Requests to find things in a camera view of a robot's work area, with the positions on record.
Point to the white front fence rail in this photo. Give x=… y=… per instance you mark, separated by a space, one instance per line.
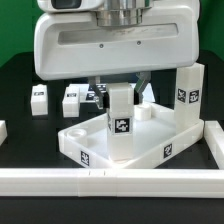
x=112 y=182

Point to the white left fence block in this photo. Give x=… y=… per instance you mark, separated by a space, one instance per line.
x=3 y=131

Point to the white marker base plate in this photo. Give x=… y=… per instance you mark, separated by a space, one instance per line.
x=86 y=94

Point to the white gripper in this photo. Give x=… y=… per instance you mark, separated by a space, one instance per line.
x=84 y=38

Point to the white desk top tray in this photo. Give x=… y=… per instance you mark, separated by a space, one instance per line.
x=154 y=141

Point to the white fence block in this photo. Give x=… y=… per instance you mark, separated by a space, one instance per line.
x=214 y=136
x=3 y=131

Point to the white right fence block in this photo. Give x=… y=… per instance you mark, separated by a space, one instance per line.
x=214 y=136

